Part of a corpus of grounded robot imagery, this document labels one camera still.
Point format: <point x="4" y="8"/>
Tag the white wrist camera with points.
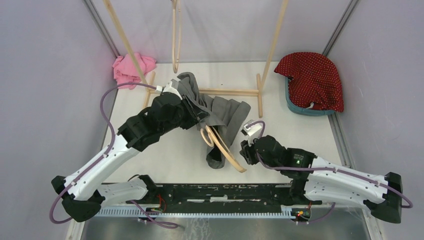
<point x="170" y="87"/>
<point x="253" y="129"/>

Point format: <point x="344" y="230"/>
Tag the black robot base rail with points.
<point x="249" y="198"/>

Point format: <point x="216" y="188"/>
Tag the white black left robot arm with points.
<point x="83" y="194"/>

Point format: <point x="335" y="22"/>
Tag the wooden clothes hanger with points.
<point x="213" y="139"/>

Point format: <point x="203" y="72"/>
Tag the red polka dot cloth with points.
<point x="314" y="81"/>

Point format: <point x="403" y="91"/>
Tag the teal plastic basket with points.
<point x="303" y="111"/>

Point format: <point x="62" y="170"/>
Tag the wooden clothes rack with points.
<point x="224" y="79"/>

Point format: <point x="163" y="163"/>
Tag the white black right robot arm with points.
<point x="318" y="180"/>

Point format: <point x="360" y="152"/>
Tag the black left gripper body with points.
<point x="188" y="116"/>

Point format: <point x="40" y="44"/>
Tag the pink cloth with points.
<point x="124" y="70"/>

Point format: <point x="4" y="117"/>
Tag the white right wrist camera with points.
<point x="253" y="129"/>

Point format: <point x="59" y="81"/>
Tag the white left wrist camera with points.
<point x="170" y="87"/>

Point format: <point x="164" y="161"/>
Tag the grey pleated skirt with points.
<point x="226" y="116"/>

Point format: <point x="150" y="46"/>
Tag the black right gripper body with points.
<point x="251" y="155"/>

